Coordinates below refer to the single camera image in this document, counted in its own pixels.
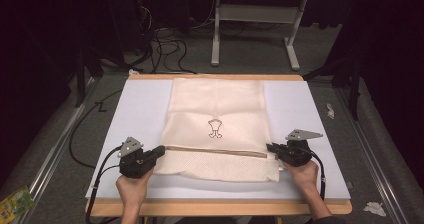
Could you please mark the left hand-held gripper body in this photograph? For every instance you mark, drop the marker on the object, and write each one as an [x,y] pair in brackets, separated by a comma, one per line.
[135,165]

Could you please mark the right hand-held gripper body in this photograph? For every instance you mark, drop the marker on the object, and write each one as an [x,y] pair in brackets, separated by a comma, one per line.
[296,154]

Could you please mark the cream mesh laundry bag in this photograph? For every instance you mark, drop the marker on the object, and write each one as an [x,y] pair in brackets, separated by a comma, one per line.
[216,97]

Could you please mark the person's right hand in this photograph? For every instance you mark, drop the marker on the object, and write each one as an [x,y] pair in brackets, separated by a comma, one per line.
[305,177]

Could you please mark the person's left hand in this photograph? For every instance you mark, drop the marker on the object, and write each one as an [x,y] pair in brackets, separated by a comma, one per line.
[133,190]

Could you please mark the white board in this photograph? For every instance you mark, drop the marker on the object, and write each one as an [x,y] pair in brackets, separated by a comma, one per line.
[140,110]

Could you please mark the small white scrap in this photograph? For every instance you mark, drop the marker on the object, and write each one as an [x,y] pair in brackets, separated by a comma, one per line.
[330,111]

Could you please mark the wooden table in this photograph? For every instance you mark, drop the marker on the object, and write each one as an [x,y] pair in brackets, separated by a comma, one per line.
[216,208]

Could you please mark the black stand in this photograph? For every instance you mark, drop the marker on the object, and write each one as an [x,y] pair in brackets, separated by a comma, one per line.
[355,90]
[81,80]

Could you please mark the crumpled white paper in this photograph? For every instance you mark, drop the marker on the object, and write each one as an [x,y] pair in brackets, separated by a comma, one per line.
[375,209]

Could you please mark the green packet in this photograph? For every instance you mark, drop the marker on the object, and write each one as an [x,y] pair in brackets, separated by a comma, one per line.
[15,204]

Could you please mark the metal floor rail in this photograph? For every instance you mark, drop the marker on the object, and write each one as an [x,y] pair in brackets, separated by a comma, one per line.
[370,164]
[53,157]

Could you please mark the white desk frame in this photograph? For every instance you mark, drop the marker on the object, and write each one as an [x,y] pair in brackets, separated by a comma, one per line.
[256,13]

